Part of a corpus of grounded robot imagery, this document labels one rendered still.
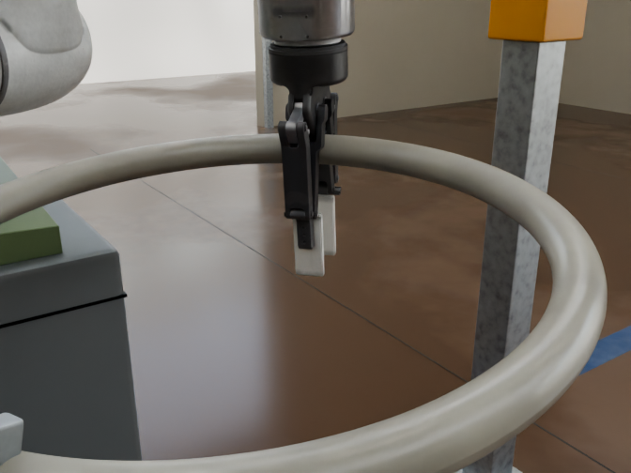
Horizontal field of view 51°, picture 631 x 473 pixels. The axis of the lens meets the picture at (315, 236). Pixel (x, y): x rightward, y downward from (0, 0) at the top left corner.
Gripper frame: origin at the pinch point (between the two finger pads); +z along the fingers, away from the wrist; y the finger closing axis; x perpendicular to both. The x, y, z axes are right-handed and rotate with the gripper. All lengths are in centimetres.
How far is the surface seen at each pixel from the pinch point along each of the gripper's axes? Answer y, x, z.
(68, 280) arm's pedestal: 5.5, -27.8, 5.3
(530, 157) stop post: -62, 24, 9
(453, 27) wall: -619, -35, 57
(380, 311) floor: -143, -19, 95
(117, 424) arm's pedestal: 4.4, -25.9, 26.5
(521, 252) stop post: -61, 24, 29
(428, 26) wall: -595, -56, 53
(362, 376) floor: -99, -16, 91
